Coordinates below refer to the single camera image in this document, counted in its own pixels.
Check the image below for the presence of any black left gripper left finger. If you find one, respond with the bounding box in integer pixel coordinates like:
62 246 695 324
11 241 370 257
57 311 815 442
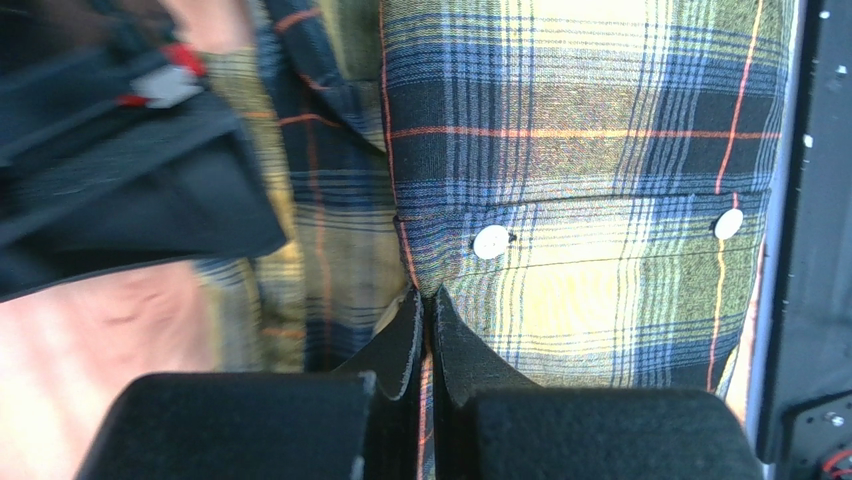
78 290 423 479

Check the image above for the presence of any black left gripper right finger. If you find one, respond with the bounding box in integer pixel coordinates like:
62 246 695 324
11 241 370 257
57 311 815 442
432 289 762 479

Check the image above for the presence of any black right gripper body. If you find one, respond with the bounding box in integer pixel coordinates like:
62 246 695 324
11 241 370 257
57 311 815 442
1 1 285 300

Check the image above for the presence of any yellow black plaid shirt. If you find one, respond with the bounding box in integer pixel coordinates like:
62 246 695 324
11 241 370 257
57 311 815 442
169 1 800 479

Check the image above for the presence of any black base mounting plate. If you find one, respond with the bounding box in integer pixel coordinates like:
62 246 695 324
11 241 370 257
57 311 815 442
758 1 851 479

